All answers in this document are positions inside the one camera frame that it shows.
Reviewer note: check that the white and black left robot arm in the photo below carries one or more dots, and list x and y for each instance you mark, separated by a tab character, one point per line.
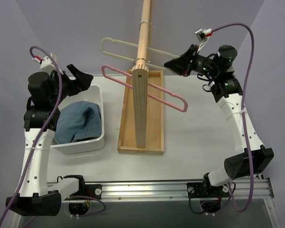
47	91

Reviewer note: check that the pink hanger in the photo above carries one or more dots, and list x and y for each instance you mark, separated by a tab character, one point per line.
140	85

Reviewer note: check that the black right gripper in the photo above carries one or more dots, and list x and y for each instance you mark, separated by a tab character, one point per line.
190	62

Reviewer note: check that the white plastic basket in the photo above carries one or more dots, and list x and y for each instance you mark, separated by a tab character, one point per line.
94	95

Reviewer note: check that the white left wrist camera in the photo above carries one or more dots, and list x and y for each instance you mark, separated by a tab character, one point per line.
46	64

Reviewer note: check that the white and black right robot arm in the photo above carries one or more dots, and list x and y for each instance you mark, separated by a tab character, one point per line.
251	154

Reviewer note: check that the wooden clothes rack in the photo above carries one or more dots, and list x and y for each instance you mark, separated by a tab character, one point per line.
141	128

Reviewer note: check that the aluminium mounting rail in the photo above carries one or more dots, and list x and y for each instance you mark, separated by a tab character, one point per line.
195	142

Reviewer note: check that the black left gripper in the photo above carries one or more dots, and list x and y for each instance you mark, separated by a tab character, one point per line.
71	85

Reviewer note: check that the blue denim garment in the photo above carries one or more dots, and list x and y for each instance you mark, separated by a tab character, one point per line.
79	121

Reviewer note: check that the beige hanger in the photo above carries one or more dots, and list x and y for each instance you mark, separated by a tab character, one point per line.
134	60

